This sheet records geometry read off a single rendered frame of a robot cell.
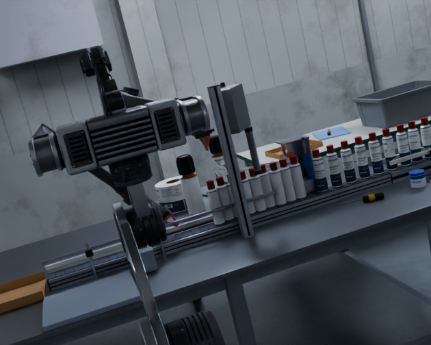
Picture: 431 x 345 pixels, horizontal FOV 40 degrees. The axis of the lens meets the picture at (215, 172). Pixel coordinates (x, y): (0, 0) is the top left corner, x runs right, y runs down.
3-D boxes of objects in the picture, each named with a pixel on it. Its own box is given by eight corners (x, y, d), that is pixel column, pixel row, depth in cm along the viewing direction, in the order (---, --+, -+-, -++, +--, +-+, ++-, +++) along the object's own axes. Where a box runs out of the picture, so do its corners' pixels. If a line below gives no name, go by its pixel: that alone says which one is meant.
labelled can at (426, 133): (429, 159, 291) (423, 119, 286) (422, 158, 296) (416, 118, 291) (438, 157, 292) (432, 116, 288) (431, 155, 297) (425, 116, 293)
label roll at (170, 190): (157, 209, 319) (150, 184, 316) (190, 198, 326) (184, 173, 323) (168, 216, 301) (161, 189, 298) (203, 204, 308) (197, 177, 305)
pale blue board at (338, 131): (341, 127, 465) (341, 126, 465) (351, 133, 434) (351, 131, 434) (312, 134, 466) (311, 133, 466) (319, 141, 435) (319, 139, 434)
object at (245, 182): (254, 210, 276) (244, 168, 272) (257, 213, 271) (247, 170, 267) (243, 213, 275) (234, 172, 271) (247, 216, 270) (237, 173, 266)
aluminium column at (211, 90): (251, 233, 261) (217, 84, 247) (254, 235, 257) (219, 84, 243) (241, 236, 261) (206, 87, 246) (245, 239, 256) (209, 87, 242)
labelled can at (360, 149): (367, 175, 289) (360, 135, 284) (373, 177, 284) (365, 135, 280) (358, 178, 288) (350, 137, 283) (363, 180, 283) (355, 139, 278)
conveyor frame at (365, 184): (381, 179, 294) (379, 170, 293) (393, 183, 284) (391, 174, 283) (50, 283, 260) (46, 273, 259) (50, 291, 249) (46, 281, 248)
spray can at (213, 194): (226, 224, 267) (215, 181, 262) (215, 226, 267) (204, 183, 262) (225, 220, 272) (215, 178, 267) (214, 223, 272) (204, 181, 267)
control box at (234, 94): (251, 124, 262) (241, 82, 258) (240, 133, 247) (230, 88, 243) (230, 128, 266) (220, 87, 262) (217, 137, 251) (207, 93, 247)
